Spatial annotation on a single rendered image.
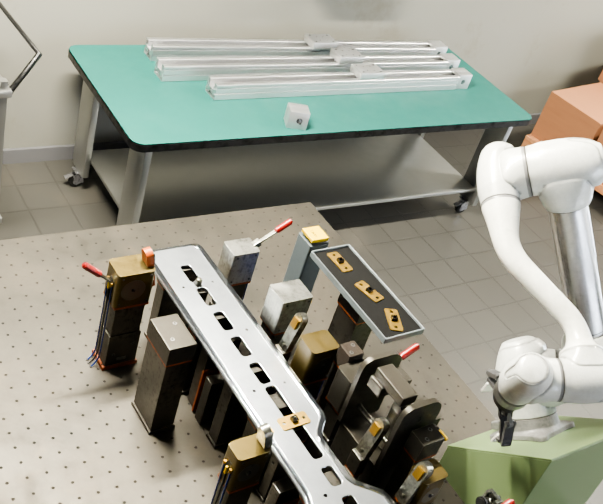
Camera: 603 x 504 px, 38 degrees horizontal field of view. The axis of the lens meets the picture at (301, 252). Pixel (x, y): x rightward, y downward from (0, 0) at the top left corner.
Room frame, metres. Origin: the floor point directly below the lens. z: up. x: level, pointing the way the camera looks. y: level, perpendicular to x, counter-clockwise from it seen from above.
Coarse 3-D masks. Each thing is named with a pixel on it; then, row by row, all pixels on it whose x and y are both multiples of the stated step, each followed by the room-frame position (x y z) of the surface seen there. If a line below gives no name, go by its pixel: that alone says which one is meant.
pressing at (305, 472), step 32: (160, 256) 2.00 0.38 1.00; (192, 256) 2.04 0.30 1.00; (192, 288) 1.91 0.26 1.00; (224, 288) 1.95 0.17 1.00; (192, 320) 1.78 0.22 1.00; (256, 320) 1.86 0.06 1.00; (224, 352) 1.70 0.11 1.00; (256, 352) 1.74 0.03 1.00; (256, 384) 1.63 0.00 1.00; (288, 384) 1.66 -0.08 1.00; (256, 416) 1.53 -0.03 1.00; (320, 416) 1.59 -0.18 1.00; (288, 448) 1.46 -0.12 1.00; (320, 448) 1.49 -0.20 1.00; (320, 480) 1.40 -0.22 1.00; (352, 480) 1.42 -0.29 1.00
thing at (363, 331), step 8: (344, 304) 1.93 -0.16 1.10; (336, 312) 1.95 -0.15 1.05; (344, 312) 1.93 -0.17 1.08; (352, 312) 1.90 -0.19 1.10; (336, 320) 1.94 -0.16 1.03; (344, 320) 1.92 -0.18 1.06; (352, 320) 1.90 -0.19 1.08; (360, 320) 1.89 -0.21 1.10; (328, 328) 1.95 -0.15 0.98; (336, 328) 1.93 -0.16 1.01; (344, 328) 1.91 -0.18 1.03; (352, 328) 1.89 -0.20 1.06; (360, 328) 1.90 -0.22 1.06; (368, 328) 1.92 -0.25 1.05; (336, 336) 1.92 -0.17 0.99; (344, 336) 1.90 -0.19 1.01; (352, 336) 1.89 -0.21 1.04; (360, 336) 1.91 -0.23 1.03; (368, 336) 1.93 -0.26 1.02; (360, 344) 1.92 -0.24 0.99; (328, 376) 1.90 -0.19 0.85; (320, 392) 1.91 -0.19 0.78
